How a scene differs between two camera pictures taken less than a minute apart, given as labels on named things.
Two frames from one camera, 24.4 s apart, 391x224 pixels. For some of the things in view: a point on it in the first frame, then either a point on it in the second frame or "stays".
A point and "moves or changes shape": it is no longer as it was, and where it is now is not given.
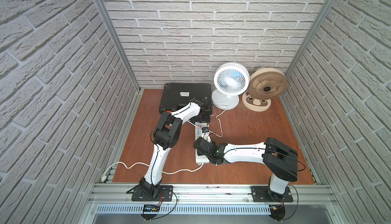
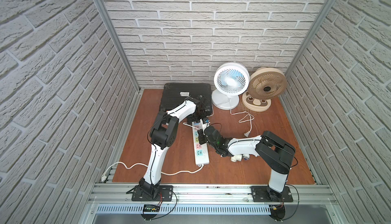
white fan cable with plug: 206,136 moves or changes shape
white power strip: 203,159 stays
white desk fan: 231,79 stays
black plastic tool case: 175,95 stays
